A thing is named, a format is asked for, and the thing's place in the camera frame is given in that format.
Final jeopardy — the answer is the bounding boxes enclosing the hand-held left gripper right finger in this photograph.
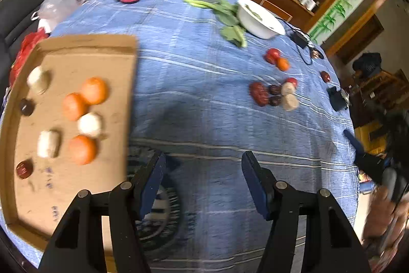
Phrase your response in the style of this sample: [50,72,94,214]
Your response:
[241,151,373,273]

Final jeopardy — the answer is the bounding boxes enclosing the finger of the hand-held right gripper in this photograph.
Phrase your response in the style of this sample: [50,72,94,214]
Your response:
[344,130,366,165]

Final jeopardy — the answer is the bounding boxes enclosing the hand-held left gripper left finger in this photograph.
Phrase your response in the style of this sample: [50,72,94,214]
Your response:
[38,150,167,273]

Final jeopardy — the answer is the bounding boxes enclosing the large round orange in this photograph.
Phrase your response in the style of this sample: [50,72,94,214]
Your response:
[68,135,98,165]

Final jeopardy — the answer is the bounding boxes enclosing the beige peeled yam chunk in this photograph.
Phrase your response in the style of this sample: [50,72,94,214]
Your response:
[77,112,103,137]
[37,130,62,159]
[281,94,300,112]
[280,82,296,96]
[26,66,52,94]

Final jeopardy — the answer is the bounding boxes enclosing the orange with green stem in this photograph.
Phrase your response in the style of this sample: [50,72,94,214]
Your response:
[80,77,108,105]

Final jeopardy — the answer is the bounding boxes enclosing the small orange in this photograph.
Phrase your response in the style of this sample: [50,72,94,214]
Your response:
[62,93,87,122]

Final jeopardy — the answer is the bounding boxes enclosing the dark red jujube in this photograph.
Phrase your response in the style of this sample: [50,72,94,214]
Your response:
[16,159,33,180]

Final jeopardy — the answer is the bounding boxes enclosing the cardboard tray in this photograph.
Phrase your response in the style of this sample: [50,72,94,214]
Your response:
[0,34,139,248]

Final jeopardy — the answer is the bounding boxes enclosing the dark round jujube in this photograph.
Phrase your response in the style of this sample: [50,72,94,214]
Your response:
[19,98,35,117]

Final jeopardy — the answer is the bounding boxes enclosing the person's right hand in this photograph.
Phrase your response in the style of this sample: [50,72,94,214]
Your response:
[364,183,406,242]

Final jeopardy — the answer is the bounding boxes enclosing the black small device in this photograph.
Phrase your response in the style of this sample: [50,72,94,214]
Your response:
[329,86,349,112]

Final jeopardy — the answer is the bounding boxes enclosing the black jacket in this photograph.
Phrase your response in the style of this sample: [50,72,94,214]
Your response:
[351,52,382,82]

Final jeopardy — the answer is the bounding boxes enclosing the large red jujube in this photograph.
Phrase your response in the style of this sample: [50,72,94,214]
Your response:
[249,82,269,106]

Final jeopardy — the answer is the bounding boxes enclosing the blue plaid tablecloth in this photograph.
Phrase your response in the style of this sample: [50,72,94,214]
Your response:
[0,0,360,273]

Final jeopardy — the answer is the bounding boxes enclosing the wooden door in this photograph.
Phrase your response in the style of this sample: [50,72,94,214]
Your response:
[326,14,384,64]

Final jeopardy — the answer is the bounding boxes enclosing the black power adapter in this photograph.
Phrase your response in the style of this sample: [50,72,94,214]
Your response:
[292,31,309,48]

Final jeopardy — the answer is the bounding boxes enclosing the white bowl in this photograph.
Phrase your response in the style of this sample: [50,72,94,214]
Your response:
[237,0,286,39]

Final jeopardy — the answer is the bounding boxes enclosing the green leafy vegetable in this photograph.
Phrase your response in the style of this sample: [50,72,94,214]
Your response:
[184,0,247,48]

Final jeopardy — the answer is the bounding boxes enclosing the red plastic bag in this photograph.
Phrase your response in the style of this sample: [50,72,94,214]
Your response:
[9,30,48,85]

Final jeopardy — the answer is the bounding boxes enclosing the clear plastic bag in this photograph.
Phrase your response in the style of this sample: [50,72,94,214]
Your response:
[32,0,79,29]

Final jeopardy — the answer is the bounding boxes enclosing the bamboo wall sticker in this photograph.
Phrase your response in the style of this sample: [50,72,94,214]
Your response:
[308,0,389,45]

